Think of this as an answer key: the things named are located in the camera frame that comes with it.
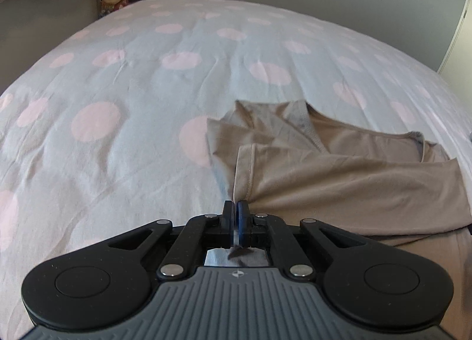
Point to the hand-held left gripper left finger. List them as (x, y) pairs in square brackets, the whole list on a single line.
[(228, 220)]

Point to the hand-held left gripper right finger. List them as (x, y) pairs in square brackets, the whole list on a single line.
[(241, 220)]

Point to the beige long-sleeve shirt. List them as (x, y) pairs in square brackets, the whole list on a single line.
[(332, 185)]

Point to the polka-dot bed sheet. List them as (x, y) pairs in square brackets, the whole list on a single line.
[(129, 159)]

